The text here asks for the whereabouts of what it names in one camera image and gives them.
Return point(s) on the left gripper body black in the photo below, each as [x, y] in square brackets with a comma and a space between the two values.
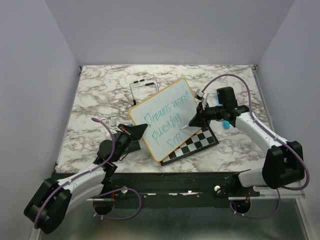
[126, 135]

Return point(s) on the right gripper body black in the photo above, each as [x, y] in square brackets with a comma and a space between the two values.
[205, 112]

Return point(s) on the yellow framed whiteboard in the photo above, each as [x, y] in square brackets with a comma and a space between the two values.
[166, 112]

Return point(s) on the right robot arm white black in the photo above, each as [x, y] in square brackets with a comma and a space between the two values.
[283, 159]

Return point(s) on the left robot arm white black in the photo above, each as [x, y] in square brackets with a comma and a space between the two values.
[55, 198]

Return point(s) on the dark grey lego baseplate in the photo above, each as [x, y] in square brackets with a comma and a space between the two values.
[124, 145]

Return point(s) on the black white chessboard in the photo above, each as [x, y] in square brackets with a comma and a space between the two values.
[202, 140]

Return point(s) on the blue cylindrical eraser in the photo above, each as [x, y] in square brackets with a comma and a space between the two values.
[225, 124]

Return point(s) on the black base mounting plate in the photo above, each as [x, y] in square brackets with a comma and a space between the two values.
[173, 190]

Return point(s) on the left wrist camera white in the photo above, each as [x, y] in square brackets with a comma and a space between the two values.
[112, 121]

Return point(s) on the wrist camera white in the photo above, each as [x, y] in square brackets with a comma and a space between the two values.
[200, 95]
[112, 121]

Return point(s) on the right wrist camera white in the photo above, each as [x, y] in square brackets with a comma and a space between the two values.
[200, 95]

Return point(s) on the wire whiteboard stand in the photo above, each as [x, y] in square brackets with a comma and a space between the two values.
[143, 88]

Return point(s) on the aluminium rail frame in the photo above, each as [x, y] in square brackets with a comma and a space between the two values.
[165, 121]

